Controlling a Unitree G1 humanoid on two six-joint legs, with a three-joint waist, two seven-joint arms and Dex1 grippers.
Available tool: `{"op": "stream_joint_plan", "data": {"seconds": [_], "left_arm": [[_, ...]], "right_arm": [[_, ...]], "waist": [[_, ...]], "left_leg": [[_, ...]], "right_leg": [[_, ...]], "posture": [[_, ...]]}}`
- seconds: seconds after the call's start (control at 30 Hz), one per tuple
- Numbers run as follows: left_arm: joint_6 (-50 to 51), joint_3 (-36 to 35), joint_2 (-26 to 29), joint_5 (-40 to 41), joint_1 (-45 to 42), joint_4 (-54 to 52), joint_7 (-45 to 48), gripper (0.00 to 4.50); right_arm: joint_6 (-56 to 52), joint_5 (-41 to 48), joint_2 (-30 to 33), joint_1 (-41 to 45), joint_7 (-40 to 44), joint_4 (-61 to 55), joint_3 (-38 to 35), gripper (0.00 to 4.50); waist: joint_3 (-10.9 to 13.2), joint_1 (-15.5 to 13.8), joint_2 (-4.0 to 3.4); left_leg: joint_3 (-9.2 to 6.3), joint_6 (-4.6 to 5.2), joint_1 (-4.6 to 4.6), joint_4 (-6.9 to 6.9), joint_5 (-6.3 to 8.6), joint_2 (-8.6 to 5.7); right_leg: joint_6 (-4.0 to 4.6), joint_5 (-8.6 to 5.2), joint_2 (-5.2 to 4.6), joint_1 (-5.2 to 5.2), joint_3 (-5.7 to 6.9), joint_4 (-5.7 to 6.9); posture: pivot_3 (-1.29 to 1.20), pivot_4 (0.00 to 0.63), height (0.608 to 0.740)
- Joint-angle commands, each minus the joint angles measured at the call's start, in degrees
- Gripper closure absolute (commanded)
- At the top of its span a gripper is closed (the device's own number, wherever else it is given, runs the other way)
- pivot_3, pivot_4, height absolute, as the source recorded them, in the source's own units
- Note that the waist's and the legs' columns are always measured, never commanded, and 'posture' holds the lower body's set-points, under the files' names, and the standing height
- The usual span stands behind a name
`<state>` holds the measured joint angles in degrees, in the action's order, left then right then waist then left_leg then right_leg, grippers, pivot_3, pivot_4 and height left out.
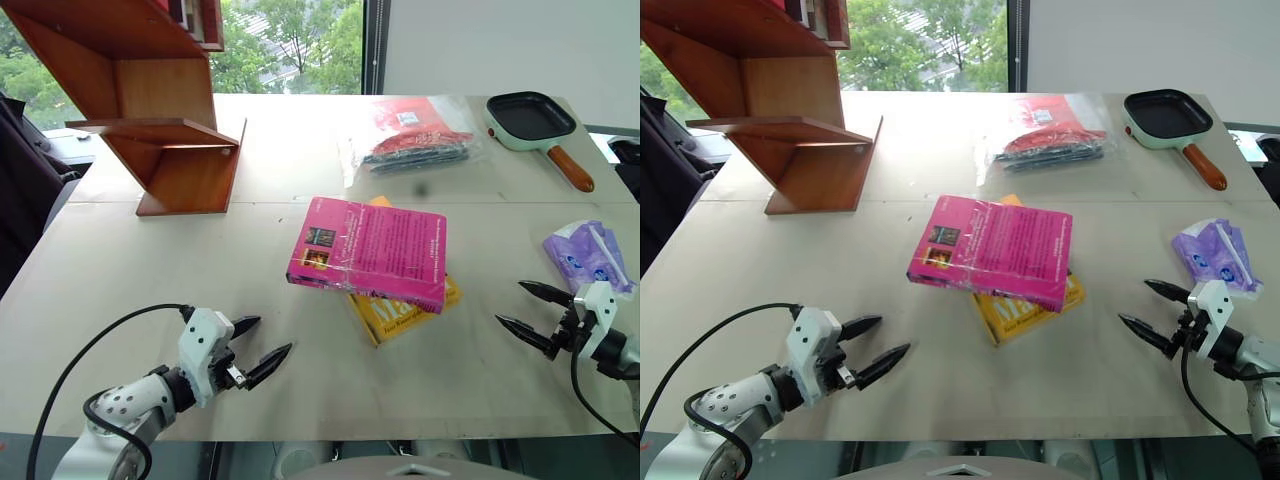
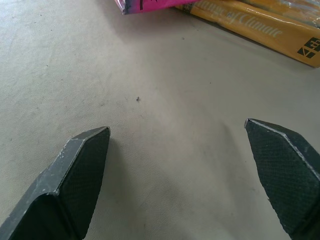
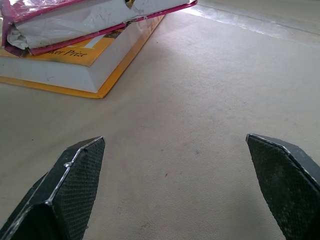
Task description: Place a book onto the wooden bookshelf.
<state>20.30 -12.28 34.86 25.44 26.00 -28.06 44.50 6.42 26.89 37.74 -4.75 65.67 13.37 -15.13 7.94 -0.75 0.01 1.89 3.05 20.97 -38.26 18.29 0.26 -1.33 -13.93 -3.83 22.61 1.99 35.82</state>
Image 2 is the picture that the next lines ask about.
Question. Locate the yellow climate book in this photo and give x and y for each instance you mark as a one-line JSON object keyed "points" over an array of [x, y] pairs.
{"points": [[262, 25]]}

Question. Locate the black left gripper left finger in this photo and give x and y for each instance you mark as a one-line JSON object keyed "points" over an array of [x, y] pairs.
{"points": [[62, 190]]}

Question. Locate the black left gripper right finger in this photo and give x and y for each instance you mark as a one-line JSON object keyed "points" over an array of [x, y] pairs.
{"points": [[287, 175]]}

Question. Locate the pink book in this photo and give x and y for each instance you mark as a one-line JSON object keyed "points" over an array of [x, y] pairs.
{"points": [[150, 5]]}

